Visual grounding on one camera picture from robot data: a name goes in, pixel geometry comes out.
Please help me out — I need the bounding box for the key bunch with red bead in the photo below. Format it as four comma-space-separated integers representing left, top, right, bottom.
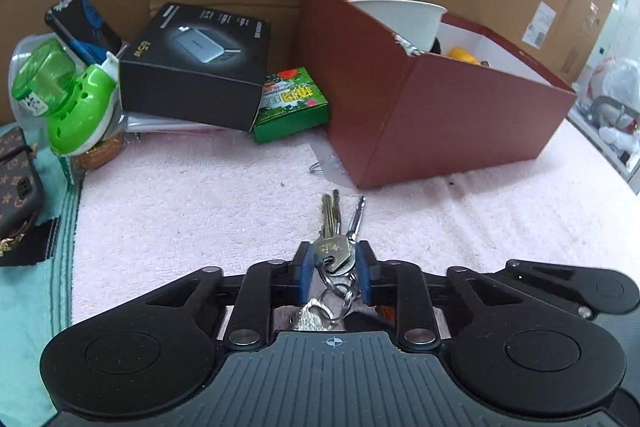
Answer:
290, 189, 367, 332

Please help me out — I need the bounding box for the white plastic bowl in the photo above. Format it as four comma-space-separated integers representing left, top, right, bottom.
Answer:
350, 0, 448, 52

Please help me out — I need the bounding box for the brown monogram phone case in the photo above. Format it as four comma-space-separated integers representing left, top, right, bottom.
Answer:
1, 127, 44, 267

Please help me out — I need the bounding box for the white side table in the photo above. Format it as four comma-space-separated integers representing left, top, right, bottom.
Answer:
567, 104, 639, 195

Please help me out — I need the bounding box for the green small carton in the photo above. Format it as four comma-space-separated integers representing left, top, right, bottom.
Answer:
252, 68, 330, 144

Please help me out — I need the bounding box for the dark red cardboard box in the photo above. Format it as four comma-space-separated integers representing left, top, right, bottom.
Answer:
292, 0, 576, 189

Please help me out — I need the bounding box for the white plastic bag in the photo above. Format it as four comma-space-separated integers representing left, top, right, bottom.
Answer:
587, 57, 639, 154

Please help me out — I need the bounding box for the black charger box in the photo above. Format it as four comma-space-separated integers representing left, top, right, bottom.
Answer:
119, 2, 271, 132

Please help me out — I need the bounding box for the teal cloth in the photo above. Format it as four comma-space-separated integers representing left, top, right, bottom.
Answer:
1, 130, 81, 426

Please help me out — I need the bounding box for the green mosquito repellent device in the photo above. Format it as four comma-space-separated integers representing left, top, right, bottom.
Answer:
9, 37, 118, 156

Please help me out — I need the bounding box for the black blue card package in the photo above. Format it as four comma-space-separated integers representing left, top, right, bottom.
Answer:
44, 0, 125, 65

